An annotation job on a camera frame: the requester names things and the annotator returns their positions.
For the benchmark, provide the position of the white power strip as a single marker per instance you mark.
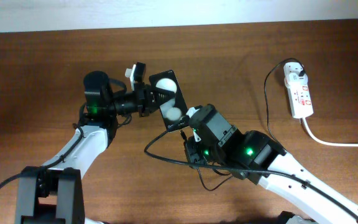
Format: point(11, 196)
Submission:
point(299, 97)

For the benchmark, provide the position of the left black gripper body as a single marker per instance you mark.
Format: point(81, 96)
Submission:
point(132, 101)

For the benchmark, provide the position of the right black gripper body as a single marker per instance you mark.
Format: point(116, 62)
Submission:
point(201, 153)

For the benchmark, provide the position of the black smartphone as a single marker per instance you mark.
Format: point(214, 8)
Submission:
point(175, 108)

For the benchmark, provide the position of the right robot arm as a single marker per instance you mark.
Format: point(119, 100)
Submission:
point(255, 156)

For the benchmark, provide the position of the white USB charger plug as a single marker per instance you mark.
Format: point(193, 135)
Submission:
point(293, 68)

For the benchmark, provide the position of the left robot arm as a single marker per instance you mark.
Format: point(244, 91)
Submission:
point(53, 193)

